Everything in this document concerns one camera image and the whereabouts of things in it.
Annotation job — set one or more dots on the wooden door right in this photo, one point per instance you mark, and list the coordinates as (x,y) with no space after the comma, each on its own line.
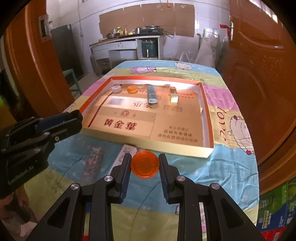
(260,73)

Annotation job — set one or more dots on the shallow cardboard tray box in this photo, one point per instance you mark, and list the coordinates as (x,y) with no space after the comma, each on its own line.
(184,128)

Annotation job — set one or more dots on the cardboard wall sheets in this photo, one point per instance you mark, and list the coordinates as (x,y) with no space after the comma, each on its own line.
(178,19)

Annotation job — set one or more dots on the colourful cartoon tablecloth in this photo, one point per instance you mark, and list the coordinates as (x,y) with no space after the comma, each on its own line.
(144,214)

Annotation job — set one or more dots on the white bottle cap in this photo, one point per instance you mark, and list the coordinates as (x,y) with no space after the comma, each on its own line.
(116,89)

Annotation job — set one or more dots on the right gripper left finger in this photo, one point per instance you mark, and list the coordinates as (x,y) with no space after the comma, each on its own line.
(65,220)

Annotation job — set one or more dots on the red beverage carton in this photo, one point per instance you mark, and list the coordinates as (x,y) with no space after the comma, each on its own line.
(273,235)

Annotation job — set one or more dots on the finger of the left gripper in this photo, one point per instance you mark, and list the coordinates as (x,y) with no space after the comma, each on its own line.
(67,127)
(55,120)

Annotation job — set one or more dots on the floral patterned lighter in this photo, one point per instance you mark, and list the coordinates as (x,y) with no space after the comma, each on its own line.
(92,164)

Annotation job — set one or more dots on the green metal table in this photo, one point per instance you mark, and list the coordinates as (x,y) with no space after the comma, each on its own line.
(73,84)

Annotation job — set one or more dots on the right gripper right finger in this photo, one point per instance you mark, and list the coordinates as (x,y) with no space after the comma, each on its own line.
(225,220)

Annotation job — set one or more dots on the dark refrigerator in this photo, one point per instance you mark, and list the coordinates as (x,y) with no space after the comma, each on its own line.
(66,50)

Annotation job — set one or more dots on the teal lighter with bird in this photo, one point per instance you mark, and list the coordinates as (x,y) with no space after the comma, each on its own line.
(151,95)

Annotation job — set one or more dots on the green beverage carton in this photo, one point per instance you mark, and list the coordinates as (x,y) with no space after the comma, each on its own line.
(277,207)

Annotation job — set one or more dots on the white sack bag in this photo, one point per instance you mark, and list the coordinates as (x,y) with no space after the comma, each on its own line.
(207,53)

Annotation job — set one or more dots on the opaque orange bottle cap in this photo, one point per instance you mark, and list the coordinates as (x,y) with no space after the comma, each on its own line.
(132,89)

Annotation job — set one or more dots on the black gas stove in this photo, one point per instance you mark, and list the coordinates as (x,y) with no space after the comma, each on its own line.
(151,30)

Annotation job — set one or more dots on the translucent orange bottle cap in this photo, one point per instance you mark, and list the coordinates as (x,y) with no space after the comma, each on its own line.
(144,164)

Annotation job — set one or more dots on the wooden door frame left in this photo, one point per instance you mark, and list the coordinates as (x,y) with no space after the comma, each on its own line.
(34,64)

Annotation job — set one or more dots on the kitchen counter cabinet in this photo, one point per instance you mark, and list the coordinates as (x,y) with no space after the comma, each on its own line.
(107,54)

